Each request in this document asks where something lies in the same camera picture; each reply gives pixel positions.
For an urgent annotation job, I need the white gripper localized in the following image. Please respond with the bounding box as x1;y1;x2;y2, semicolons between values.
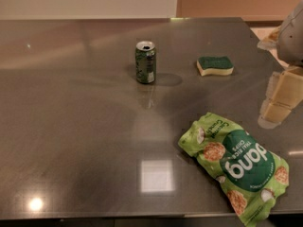
258;1;303;129

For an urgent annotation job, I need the green soda can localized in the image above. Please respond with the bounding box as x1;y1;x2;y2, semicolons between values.
135;41;156;84

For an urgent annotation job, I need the green rice chip bag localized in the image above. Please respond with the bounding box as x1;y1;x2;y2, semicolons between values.
178;113;289;227

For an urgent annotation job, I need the green and yellow sponge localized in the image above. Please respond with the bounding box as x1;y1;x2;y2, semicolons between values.
197;57;234;76

